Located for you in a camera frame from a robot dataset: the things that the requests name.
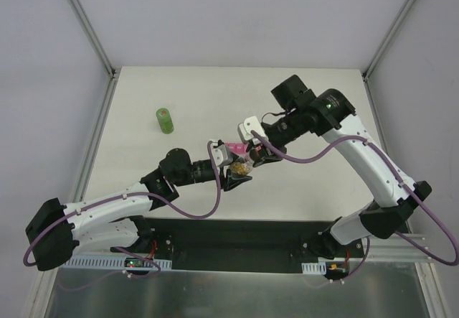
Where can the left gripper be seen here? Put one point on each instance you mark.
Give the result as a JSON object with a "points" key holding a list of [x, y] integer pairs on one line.
{"points": [[225, 174]]}

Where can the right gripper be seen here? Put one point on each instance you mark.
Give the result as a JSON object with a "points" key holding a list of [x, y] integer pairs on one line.
{"points": [[264, 146]]}

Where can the clear pill bottle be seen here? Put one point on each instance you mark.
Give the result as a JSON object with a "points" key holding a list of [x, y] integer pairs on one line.
{"points": [[241, 166]]}

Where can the pink weekly pill organizer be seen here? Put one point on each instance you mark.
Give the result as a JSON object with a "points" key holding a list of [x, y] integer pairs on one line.
{"points": [[238, 148]]}

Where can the brown bottle cap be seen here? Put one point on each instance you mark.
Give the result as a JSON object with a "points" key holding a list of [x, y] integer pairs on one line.
{"points": [[254, 155]]}

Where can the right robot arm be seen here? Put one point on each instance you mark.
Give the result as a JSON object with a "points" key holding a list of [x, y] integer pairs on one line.
{"points": [[331, 116]]}

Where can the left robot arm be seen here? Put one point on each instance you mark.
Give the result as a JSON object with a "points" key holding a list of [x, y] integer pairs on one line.
{"points": [[60, 230]]}

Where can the green cylindrical bottle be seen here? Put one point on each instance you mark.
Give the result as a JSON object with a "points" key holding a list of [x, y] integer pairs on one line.
{"points": [[164, 119]]}

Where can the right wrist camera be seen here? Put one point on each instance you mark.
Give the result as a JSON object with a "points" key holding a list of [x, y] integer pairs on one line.
{"points": [[248, 127]]}

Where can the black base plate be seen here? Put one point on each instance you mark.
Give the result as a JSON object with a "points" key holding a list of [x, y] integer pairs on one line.
{"points": [[231, 245]]}

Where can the right white cable duct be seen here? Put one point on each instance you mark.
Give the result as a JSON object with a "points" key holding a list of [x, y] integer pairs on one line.
{"points": [[318, 268]]}

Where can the white cable duct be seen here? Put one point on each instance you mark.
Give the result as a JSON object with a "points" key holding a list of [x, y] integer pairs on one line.
{"points": [[318, 268], [93, 262]]}

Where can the left white cable duct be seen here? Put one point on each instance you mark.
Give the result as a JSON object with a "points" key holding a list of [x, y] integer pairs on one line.
{"points": [[93, 262]]}

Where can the left aluminium frame post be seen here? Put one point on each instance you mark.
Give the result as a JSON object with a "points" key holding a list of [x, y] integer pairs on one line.
{"points": [[92, 37]]}

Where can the aluminium frame post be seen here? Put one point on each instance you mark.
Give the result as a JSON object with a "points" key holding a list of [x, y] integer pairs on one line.
{"points": [[388, 38], [92, 37]]}

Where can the right aluminium frame post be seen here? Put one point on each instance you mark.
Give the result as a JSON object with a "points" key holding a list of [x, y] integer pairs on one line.
{"points": [[388, 38]]}

